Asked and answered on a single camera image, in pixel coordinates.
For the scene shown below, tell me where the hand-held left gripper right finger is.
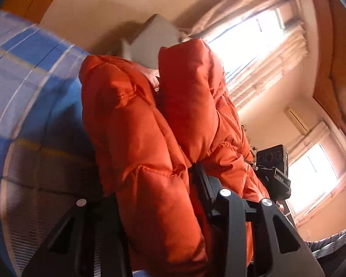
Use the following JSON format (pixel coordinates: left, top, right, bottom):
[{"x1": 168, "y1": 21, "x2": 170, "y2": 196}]
[{"x1": 191, "y1": 162, "x2": 325, "y2": 277}]

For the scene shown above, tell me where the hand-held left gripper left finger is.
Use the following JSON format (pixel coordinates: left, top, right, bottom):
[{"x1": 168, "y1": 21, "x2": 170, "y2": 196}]
[{"x1": 21, "y1": 193, "x2": 133, "y2": 277}]

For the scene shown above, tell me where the orange puffer jacket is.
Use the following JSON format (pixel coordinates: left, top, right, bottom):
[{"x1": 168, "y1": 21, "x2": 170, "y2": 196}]
[{"x1": 78, "y1": 38, "x2": 270, "y2": 277}]

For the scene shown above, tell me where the small side window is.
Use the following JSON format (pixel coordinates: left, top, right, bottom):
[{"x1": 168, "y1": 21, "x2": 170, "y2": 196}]
[{"x1": 287, "y1": 121, "x2": 346, "y2": 226}]

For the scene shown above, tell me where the dark cloth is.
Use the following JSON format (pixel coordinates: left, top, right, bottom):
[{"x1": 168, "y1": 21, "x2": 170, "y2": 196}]
[{"x1": 306, "y1": 224, "x2": 346, "y2": 262}]

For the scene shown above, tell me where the long pink patterned curtain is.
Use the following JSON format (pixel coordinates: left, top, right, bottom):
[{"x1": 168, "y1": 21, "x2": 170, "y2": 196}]
[{"x1": 227, "y1": 24, "x2": 310, "y2": 111}]

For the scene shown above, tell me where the bright window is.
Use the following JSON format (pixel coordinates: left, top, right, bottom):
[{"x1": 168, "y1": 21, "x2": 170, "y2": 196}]
[{"x1": 207, "y1": 9, "x2": 286, "y2": 77}]

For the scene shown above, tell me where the wooden door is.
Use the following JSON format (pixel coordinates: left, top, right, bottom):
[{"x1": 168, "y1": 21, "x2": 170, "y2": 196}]
[{"x1": 313, "y1": 0, "x2": 346, "y2": 140}]

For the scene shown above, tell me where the blue plaid bed sheet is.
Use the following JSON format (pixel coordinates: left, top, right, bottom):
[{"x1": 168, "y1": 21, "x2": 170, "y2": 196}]
[{"x1": 0, "y1": 10, "x2": 105, "y2": 276}]

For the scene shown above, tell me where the grey yellow blue headboard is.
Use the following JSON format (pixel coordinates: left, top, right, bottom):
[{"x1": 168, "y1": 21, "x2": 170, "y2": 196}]
[{"x1": 129, "y1": 14, "x2": 183, "y2": 70}]

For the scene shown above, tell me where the white fuzzy pillow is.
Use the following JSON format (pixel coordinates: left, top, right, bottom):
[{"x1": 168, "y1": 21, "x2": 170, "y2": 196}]
[{"x1": 120, "y1": 40, "x2": 134, "y2": 62}]

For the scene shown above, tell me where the draped pink patterned curtain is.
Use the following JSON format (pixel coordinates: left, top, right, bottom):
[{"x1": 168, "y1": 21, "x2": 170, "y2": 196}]
[{"x1": 187, "y1": 0, "x2": 296, "y2": 36}]

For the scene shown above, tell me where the wall air conditioner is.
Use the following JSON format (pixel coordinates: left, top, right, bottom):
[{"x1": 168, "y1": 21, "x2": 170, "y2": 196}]
[{"x1": 285, "y1": 106, "x2": 311, "y2": 134}]

